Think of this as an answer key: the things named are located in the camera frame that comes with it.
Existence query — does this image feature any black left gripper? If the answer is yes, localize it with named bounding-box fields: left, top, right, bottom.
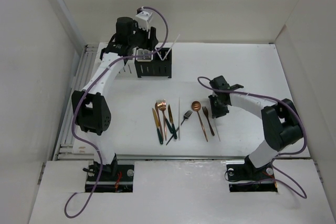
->
left=128, top=20, right=157, bottom=51

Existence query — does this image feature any small copper fork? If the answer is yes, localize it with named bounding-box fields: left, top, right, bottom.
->
left=202, top=106, right=215, bottom=136

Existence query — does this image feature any copper spoon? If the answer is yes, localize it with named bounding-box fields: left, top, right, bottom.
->
left=191, top=101, right=208, bottom=142

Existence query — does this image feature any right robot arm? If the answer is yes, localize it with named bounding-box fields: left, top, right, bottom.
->
left=209, top=76, right=303, bottom=182

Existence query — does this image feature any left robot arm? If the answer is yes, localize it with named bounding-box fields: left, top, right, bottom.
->
left=71, top=11, right=158, bottom=181

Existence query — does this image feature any white insert in black container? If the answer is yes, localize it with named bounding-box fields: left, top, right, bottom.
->
left=136, top=48, right=153, bottom=62

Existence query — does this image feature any black slotted utensil container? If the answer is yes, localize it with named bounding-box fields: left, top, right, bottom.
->
left=134, top=48, right=172, bottom=78

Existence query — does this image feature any black fork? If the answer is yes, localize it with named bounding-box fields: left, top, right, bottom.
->
left=166, top=110, right=193, bottom=145

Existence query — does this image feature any white slotted utensil container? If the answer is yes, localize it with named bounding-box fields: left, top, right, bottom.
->
left=117, top=59, right=138, bottom=79

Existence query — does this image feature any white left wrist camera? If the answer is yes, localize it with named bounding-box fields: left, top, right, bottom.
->
left=135, top=9, right=153, bottom=31

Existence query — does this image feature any gold knife green handle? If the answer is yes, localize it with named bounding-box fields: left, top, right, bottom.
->
left=152, top=108, right=163, bottom=145
left=168, top=105, right=176, bottom=135

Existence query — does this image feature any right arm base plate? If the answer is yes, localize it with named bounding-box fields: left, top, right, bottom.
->
left=225, top=164, right=278, bottom=193

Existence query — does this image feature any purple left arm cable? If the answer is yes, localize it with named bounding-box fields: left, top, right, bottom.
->
left=64, top=6, right=170, bottom=218

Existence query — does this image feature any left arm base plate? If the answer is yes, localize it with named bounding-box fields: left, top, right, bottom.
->
left=82, top=162, right=134, bottom=193

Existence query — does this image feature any aluminium frame rail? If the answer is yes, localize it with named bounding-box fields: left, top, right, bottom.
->
left=50, top=44, right=98, bottom=161

